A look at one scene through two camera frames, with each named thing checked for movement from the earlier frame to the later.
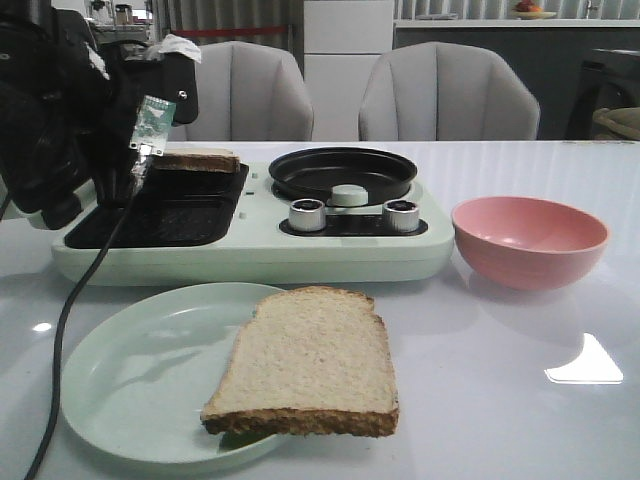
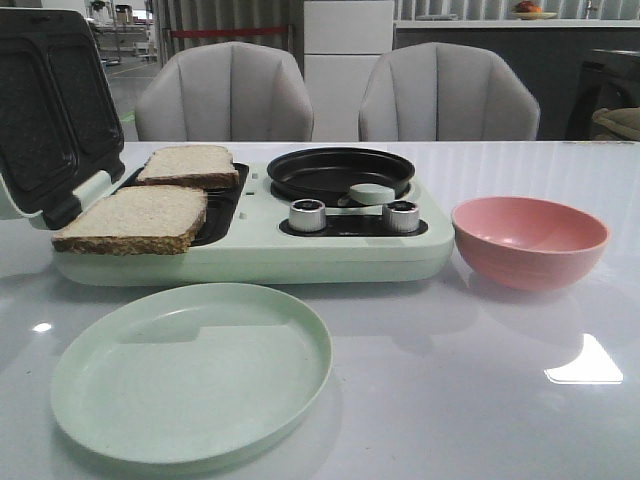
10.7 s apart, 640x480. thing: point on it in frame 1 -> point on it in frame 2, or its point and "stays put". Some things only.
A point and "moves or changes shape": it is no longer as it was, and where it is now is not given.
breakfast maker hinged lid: (49, 72) stays put
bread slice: (198, 159) moves or changes shape
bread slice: (312, 361) -> (142, 220)
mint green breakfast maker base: (232, 229) stays put
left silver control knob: (307, 215) stays put
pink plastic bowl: (528, 243) stays put
